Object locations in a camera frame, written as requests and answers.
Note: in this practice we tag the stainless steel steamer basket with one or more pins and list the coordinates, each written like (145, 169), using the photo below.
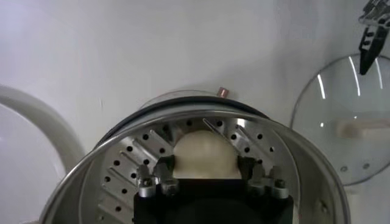
(304, 158)

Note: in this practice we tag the white steamed baozi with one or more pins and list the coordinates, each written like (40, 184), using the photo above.
(204, 155)

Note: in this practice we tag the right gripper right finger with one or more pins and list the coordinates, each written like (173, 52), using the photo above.
(278, 188)

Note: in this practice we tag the round glass pot lid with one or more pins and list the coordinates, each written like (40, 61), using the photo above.
(335, 100)

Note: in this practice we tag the white electric cooker base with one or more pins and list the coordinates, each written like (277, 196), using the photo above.
(179, 93)

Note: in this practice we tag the white round plate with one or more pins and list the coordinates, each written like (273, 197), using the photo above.
(45, 118)

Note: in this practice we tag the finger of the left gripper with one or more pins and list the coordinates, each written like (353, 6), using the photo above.
(370, 45)

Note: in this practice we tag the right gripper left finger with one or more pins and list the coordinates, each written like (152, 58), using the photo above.
(147, 186)

